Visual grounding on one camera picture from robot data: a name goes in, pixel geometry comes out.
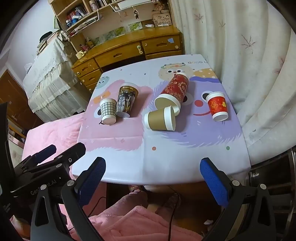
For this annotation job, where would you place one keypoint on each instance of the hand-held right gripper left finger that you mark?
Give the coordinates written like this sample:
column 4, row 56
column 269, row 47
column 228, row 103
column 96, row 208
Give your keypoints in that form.
column 92, row 183

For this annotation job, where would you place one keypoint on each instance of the green picture card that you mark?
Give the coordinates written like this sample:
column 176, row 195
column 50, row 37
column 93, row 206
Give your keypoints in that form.
column 119, row 30
column 135, row 26
column 108, row 35

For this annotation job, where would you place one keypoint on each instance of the wooden bookshelf hutch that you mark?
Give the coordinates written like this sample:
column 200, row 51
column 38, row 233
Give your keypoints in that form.
column 79, row 39

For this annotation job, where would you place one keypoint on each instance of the wooden desk with drawers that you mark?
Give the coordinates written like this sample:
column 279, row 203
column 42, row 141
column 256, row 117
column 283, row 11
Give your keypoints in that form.
column 120, row 49

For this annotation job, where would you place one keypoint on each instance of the hanging figurine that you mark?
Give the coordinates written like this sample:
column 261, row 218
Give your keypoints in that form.
column 136, row 14

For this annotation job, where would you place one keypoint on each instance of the patterned slipper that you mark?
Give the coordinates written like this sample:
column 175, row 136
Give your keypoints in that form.
column 172, row 201
column 136, row 188

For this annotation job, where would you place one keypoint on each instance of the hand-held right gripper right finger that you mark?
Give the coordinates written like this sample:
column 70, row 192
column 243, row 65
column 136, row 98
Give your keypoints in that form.
column 214, row 185

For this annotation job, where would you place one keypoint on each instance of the printed paper box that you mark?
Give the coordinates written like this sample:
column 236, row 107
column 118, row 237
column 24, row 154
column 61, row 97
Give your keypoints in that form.
column 163, row 19

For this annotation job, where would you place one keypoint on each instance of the black hat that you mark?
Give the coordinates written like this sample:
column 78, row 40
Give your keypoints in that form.
column 45, row 36

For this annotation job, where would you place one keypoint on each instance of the brown wooden door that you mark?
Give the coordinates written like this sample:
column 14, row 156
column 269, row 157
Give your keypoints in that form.
column 13, row 92

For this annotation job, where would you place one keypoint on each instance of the blue sticker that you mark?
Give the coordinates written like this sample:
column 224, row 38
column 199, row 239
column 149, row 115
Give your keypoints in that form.
column 171, row 40

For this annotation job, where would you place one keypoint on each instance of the brown paper cup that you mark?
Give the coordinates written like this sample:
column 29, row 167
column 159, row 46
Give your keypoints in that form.
column 157, row 119

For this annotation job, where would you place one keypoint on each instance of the row of books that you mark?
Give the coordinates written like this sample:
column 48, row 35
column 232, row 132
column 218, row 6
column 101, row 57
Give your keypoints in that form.
column 76, row 12

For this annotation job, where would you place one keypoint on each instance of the pink fleece robe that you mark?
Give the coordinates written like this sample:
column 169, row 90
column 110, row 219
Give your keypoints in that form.
column 129, row 222

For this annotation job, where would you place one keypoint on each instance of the grey checked paper cup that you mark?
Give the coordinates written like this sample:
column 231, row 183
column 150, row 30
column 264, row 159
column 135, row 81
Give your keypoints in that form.
column 108, row 109

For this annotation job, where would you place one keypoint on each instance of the small red paper cup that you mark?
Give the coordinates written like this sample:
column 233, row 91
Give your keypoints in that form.
column 217, row 105

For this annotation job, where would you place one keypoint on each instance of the metal chair frame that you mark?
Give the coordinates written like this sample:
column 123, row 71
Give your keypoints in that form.
column 272, row 171

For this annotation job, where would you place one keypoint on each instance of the stack of books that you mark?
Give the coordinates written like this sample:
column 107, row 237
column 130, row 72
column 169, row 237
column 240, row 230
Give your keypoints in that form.
column 47, row 41

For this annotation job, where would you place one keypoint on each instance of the dark printed paper cup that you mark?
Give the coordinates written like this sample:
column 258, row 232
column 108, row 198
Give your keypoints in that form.
column 126, row 99

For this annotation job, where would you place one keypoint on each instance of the tall red patterned paper cup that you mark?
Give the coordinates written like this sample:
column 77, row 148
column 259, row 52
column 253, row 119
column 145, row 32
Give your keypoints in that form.
column 175, row 88

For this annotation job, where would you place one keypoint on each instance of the cartoon printed tablecloth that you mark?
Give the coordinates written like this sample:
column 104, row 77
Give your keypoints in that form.
column 138, row 150

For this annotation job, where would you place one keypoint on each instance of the white bottle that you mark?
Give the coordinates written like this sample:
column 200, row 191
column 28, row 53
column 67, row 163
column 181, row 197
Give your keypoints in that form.
column 149, row 26

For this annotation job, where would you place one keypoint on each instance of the white lace cover cloth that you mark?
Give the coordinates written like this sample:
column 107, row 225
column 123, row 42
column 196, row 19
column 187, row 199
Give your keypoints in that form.
column 46, row 76

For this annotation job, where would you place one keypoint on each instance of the white floral curtain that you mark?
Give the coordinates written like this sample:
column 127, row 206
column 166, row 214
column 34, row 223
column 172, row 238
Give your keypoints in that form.
column 231, row 34

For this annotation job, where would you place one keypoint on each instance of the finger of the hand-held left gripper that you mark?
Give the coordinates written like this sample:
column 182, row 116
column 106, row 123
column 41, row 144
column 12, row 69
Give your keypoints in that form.
column 45, row 154
column 71, row 150

